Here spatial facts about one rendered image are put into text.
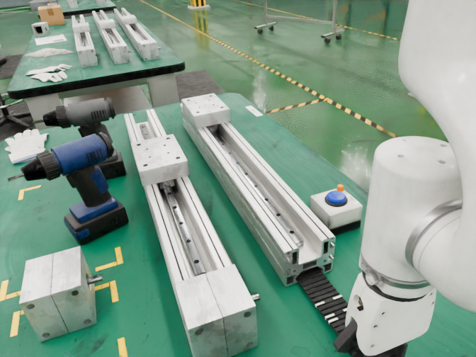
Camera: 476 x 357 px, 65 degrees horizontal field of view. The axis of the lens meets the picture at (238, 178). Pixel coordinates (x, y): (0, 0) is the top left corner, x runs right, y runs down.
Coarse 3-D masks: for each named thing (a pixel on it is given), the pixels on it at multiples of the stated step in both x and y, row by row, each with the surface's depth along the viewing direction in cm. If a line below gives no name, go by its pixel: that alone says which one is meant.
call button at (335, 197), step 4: (332, 192) 79; (336, 192) 79; (340, 192) 79; (328, 196) 78; (332, 196) 78; (336, 196) 78; (340, 196) 78; (344, 196) 78; (328, 200) 78; (332, 200) 77; (336, 200) 77; (340, 200) 77; (344, 200) 77
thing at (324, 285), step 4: (324, 280) 67; (328, 280) 67; (316, 284) 67; (320, 284) 66; (324, 284) 67; (328, 284) 66; (304, 288) 66; (308, 288) 66; (312, 288) 66; (316, 288) 66; (320, 288) 66; (324, 288) 66; (328, 288) 66; (308, 292) 65; (312, 292) 65; (316, 292) 65
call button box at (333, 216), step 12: (324, 192) 82; (312, 204) 81; (324, 204) 78; (336, 204) 77; (348, 204) 78; (360, 204) 77; (324, 216) 77; (336, 216) 76; (348, 216) 77; (360, 216) 78; (336, 228) 77; (348, 228) 79
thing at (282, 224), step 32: (192, 128) 117; (224, 128) 109; (224, 160) 92; (256, 160) 91; (256, 192) 84; (288, 192) 78; (256, 224) 75; (288, 224) 74; (320, 224) 69; (288, 256) 65; (320, 256) 67
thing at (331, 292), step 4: (332, 288) 65; (320, 292) 65; (324, 292) 65; (328, 292) 65; (332, 292) 65; (336, 292) 65; (308, 296) 65; (312, 296) 64; (316, 296) 64; (320, 296) 64; (324, 296) 64; (328, 296) 64; (332, 296) 64; (312, 300) 63; (316, 300) 63; (320, 300) 64
